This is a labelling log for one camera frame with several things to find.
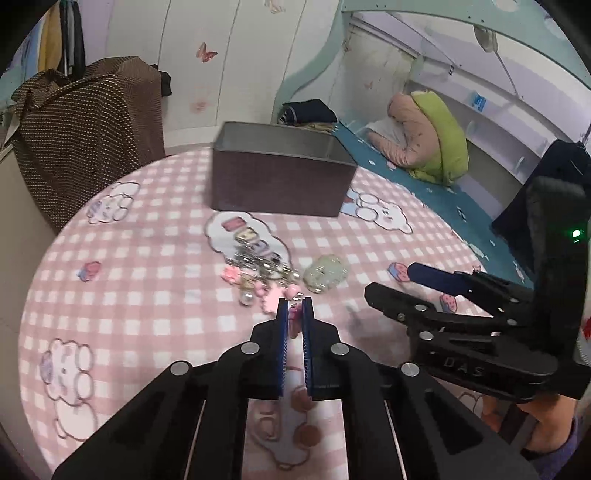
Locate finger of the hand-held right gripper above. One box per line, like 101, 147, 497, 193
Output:
408, 262, 539, 315
364, 281, 500, 340

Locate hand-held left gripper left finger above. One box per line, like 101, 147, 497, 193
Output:
52, 298, 291, 480

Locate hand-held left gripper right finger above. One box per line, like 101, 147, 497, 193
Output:
302, 298, 541, 480

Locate pink charm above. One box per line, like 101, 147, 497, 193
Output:
287, 299, 305, 337

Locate pale green glittery charm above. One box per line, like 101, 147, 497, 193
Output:
303, 255, 351, 294

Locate pile of metal keychain charms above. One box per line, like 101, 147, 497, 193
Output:
221, 240, 302, 315

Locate grey rectangular storage box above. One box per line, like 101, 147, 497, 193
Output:
210, 121, 358, 217

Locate person's right forearm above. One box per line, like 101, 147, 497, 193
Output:
524, 415, 591, 480

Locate person's right hand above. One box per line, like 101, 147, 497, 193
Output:
526, 396, 579, 455

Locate teal printed bed sheet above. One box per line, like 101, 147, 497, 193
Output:
335, 122, 536, 280

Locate pink and green quilt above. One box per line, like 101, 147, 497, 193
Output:
387, 90, 470, 186

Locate white pillow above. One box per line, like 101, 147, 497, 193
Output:
367, 117, 409, 155

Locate folded tan clothes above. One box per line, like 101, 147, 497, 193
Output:
295, 121, 337, 136

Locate folded dark clothes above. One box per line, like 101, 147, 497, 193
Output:
280, 98, 339, 124

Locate grey hanging bag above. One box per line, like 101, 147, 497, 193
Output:
475, 25, 498, 51

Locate white wardrobe with butterfly stickers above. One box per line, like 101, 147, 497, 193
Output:
104, 0, 343, 155

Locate brown dotted cloth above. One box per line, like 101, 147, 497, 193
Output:
10, 56, 167, 234

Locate row of hanging clothes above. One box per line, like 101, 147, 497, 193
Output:
39, 0, 87, 79

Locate pale teal bunk bed frame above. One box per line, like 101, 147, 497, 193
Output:
272, 0, 591, 222

